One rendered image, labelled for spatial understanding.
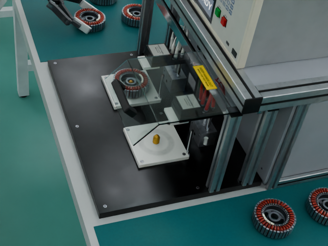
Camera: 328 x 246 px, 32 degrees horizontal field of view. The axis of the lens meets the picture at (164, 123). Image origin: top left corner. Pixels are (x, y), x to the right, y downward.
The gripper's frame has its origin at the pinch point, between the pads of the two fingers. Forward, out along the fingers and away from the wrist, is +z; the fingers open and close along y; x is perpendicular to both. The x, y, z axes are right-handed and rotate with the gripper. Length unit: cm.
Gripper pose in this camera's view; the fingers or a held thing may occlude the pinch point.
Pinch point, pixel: (88, 19)
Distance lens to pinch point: 212.1
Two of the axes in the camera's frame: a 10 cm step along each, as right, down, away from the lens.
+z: 7.9, 5.2, 3.3
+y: -1.3, 6.7, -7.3
